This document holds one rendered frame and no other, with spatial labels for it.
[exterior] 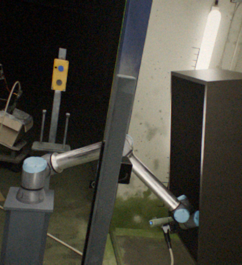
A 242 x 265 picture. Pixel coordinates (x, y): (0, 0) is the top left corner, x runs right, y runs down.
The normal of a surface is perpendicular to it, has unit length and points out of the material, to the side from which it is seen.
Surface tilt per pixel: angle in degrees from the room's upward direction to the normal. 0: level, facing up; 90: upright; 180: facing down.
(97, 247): 90
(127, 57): 90
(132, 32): 90
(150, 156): 90
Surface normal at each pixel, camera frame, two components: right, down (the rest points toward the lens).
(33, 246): 0.18, 0.28
